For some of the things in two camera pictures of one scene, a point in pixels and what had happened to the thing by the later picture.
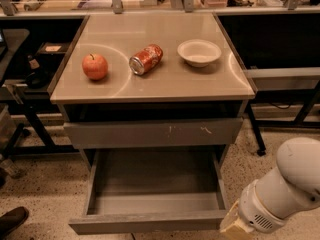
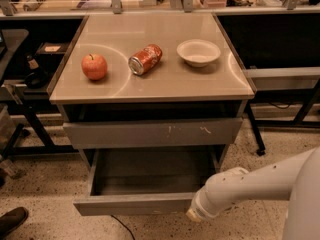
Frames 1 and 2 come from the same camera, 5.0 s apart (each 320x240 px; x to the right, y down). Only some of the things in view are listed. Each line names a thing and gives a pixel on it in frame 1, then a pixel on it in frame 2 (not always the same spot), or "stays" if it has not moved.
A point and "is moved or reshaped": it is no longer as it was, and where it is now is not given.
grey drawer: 154,189 is moved or reshaped
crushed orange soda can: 147,60 stays
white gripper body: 256,206 -> 199,205
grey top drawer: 154,133 stays
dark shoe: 12,219 stays
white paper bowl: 199,52 stays
